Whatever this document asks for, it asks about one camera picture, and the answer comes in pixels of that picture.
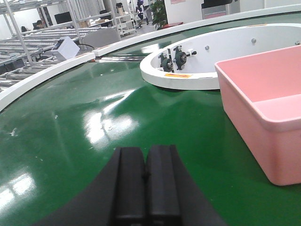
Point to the white outer conveyor rail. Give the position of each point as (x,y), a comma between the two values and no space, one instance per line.
(17,90)

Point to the pink plastic bin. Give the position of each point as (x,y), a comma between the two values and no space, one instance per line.
(261,95)

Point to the metal roller conveyor rack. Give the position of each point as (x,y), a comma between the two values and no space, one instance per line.
(27,46)

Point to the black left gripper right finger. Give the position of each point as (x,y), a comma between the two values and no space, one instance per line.
(173,198)

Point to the green bearing block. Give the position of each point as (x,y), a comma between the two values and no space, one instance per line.
(180,57)
(166,62)

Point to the green potted plant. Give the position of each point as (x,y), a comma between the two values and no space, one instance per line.
(159,16)

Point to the grey chair back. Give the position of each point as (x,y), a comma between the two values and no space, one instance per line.
(102,37)

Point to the green bearing block rear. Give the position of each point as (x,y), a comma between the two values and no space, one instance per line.
(166,62)

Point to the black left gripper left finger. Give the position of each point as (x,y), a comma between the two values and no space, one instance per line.
(114,198)

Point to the white control box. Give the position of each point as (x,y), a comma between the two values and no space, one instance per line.
(65,48)

